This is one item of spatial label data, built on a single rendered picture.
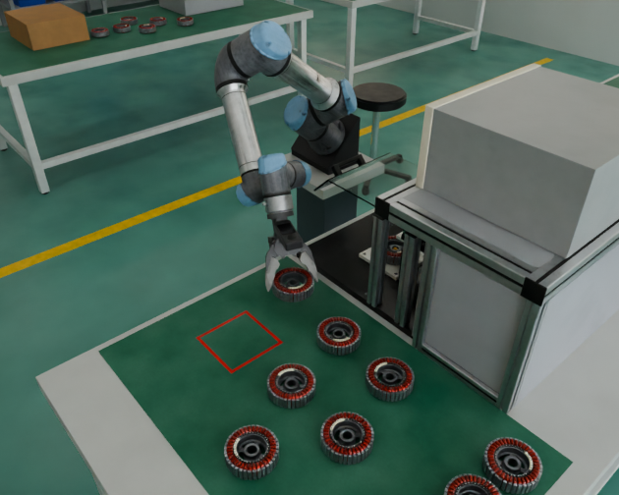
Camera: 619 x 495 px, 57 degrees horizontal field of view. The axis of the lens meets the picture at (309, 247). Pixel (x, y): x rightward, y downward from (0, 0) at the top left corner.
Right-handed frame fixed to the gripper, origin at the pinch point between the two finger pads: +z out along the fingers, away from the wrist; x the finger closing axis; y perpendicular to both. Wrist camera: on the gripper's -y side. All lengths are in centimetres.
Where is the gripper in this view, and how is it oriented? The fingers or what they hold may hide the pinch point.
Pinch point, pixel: (293, 287)
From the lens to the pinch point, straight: 152.7
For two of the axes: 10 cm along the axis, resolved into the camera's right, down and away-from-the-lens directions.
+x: -9.6, 1.7, -2.3
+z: 1.6, 9.8, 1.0
